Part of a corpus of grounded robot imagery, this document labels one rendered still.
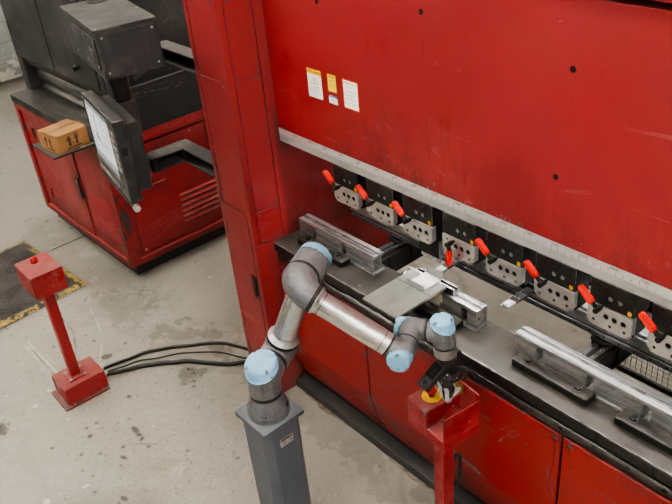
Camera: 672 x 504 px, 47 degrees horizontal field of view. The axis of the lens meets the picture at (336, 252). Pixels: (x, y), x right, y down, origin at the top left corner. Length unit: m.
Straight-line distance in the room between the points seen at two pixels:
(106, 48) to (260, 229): 1.02
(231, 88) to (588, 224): 1.54
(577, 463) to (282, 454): 1.01
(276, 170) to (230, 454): 1.35
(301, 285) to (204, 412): 1.77
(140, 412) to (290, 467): 1.39
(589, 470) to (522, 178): 0.97
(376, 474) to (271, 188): 1.36
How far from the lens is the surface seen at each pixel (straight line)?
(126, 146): 3.20
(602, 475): 2.70
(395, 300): 2.88
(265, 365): 2.65
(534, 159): 2.39
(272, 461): 2.86
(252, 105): 3.27
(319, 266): 2.45
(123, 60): 3.13
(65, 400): 4.36
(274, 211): 3.50
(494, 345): 2.87
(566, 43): 2.21
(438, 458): 2.96
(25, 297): 5.30
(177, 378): 4.28
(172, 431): 3.99
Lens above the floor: 2.69
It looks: 32 degrees down
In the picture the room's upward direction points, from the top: 6 degrees counter-clockwise
